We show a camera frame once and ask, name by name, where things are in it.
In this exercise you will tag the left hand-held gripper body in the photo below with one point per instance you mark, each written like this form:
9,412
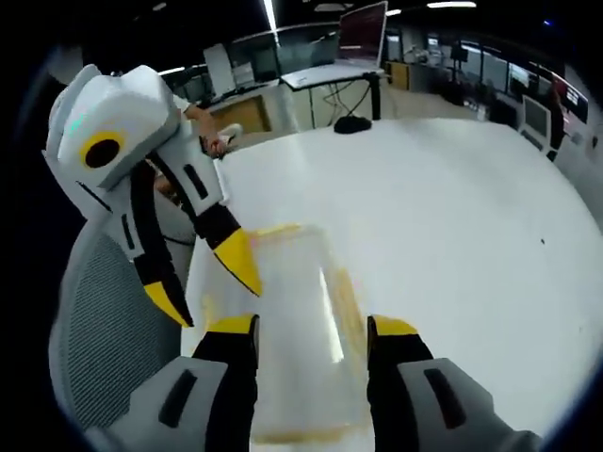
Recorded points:
122,113

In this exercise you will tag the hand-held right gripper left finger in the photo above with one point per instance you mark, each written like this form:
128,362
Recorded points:
198,391

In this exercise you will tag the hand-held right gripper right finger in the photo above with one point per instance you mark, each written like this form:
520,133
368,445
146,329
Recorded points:
424,391

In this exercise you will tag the grey mesh office chair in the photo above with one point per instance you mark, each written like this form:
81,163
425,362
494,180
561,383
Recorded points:
103,311

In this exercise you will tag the black stand with pole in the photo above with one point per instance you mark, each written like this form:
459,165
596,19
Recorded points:
353,123

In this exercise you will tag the white side desk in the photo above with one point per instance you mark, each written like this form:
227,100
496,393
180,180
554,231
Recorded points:
330,75

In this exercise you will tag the long ceiling light strip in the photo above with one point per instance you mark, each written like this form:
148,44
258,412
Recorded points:
270,16

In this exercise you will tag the large red-lit monitor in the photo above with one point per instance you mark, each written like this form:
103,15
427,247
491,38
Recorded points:
362,33

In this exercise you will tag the short ceiling light strip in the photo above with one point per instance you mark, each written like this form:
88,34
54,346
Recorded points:
450,4

